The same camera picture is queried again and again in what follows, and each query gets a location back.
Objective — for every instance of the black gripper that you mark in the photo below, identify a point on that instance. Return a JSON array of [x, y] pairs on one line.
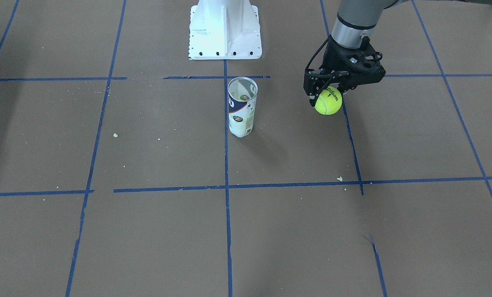
[[333, 56]]

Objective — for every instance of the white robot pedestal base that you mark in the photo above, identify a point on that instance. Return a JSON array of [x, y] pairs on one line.
[[224, 29]]

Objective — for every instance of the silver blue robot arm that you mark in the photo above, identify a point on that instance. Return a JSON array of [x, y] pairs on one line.
[[356, 19]]

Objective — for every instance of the yellow tennis ball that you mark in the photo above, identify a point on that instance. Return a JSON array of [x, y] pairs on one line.
[[329, 101]]

